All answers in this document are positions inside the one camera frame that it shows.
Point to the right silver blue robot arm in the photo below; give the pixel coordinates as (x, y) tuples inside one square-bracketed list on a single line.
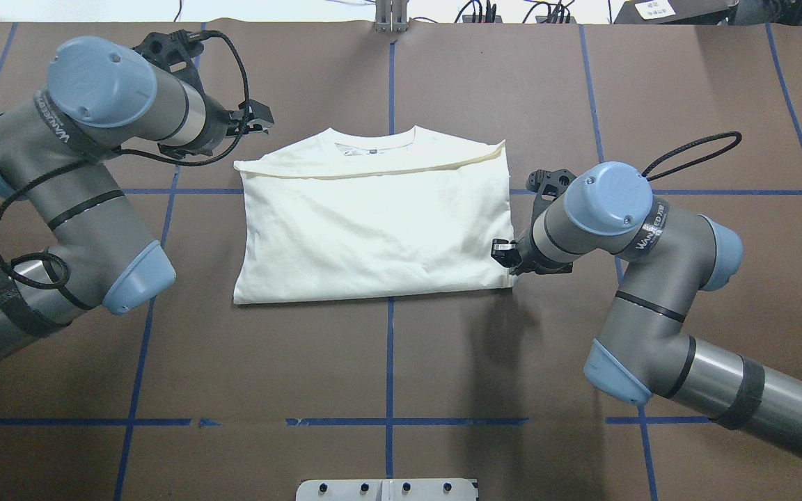
[(671, 255)]

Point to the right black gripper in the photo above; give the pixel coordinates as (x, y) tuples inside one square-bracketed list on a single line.
[(528, 250)]

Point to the near orange black adapter box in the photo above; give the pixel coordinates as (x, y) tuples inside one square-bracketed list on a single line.
[(549, 12)]

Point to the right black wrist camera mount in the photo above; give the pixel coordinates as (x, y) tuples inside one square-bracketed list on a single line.
[(549, 183)]

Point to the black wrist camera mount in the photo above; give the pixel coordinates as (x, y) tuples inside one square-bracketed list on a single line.
[(549, 183), (172, 52)]

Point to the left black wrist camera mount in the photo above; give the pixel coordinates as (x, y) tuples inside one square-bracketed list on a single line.
[(172, 52)]

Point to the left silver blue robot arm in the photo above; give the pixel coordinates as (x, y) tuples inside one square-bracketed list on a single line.
[(70, 241)]

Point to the orange black adapter box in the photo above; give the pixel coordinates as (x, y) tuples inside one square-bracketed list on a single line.
[(478, 12), (549, 12)]

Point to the far orange black adapter box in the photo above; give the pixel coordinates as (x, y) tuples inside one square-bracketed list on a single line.
[(478, 12)]

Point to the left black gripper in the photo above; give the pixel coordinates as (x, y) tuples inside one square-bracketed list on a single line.
[(222, 122)]

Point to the cream long sleeve shirt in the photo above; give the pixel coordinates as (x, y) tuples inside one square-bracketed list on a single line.
[(336, 216)]

